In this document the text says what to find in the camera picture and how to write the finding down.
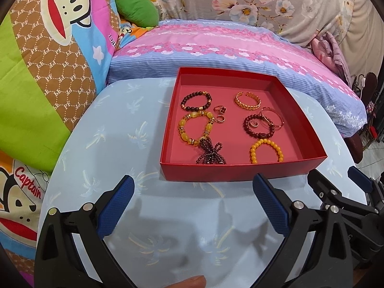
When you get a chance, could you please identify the rose gold thin bangle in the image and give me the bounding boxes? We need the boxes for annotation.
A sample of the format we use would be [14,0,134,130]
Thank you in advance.
[259,107,285,129]

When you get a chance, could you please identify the pink quilted cloth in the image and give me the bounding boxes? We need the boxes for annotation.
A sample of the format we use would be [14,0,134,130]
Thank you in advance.
[310,31,351,84]

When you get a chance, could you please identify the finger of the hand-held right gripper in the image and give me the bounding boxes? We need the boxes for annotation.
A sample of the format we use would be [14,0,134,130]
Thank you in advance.
[347,166,384,213]
[307,169,354,212]

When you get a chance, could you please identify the dark brown bead bracelet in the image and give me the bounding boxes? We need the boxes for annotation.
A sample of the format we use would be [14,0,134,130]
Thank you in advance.
[180,91,212,113]

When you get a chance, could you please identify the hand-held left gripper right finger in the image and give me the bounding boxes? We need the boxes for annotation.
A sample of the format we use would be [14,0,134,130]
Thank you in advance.
[253,173,354,288]

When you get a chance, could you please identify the red cardboard box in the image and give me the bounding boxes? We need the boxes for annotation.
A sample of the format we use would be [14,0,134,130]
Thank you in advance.
[160,67,328,183]

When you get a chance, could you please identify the dark metal chair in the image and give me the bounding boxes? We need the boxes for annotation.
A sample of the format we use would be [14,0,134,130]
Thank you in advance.
[351,72,384,162]

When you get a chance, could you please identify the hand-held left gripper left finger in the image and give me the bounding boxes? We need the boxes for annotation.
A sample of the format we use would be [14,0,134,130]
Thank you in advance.
[34,175,135,288]

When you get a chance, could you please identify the pink and blue striped bedding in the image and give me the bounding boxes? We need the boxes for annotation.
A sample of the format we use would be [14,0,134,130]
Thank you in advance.
[106,19,368,138]

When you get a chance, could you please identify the cartoon monkey printed blanket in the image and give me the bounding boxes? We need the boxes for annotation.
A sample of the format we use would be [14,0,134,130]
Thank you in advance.
[0,0,144,285]

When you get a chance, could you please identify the orange round bead bracelet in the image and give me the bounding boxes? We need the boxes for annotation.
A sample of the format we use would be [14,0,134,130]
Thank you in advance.
[250,139,284,164]

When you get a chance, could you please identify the light blue palm-print tablecloth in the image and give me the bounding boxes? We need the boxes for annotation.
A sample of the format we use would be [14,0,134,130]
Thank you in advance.
[36,78,372,288]

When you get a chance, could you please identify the green pillow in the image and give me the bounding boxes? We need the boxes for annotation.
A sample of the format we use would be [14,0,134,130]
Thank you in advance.
[115,0,159,27]

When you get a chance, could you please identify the gold chain-pattern bangle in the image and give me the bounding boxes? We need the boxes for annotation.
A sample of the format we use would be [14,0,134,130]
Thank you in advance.
[234,91,261,110]

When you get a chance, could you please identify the person's left hand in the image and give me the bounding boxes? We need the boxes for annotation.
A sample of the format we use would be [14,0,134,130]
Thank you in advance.
[166,275,207,288]

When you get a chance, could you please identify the dark red bead bracelet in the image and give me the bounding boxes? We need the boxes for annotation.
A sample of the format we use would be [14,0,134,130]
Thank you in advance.
[244,113,276,140]

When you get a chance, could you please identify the garnet bead tassel bracelet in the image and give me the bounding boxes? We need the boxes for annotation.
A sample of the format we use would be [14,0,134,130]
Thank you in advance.
[196,138,228,165]

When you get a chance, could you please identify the yellow amber chunky bracelet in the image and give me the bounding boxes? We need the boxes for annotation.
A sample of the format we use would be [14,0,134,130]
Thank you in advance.
[178,111,216,146]

